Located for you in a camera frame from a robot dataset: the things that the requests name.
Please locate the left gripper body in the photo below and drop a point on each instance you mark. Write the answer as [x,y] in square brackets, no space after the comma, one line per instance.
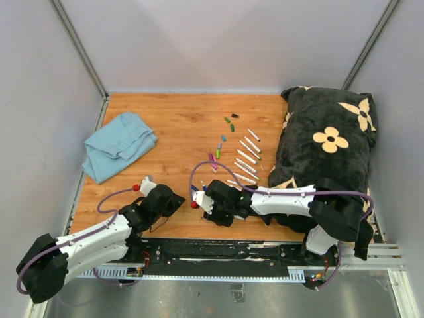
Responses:
[165,212]

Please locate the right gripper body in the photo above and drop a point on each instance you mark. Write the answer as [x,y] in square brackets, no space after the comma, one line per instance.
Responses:
[222,214]

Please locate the pink cap marker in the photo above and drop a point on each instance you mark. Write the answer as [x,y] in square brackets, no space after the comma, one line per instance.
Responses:
[245,179]

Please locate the light green cap marker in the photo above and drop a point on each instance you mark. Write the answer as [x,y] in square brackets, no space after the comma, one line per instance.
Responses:
[246,170]

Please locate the sky blue cap marker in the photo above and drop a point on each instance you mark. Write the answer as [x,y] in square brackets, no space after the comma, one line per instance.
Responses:
[254,161]

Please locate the dark green rainbow marker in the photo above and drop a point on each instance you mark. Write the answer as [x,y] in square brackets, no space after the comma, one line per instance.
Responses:
[251,151]

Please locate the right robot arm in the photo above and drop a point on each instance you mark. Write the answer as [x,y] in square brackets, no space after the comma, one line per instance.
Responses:
[327,212]

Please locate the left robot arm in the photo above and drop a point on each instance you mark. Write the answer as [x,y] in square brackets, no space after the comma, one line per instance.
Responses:
[50,263]

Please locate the light blue cloth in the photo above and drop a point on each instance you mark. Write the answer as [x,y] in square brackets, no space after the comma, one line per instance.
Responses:
[116,146]

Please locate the black floral pillow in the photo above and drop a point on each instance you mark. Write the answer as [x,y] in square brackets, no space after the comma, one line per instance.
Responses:
[327,133]

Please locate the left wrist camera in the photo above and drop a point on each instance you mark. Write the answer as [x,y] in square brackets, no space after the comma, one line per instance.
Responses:
[146,186]

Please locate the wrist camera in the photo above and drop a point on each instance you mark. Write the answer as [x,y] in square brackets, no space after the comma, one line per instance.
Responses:
[146,186]
[200,199]

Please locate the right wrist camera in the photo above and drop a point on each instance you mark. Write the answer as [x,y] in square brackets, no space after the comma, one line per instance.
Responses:
[200,199]

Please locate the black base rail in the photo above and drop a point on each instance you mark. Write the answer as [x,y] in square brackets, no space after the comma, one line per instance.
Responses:
[241,261]

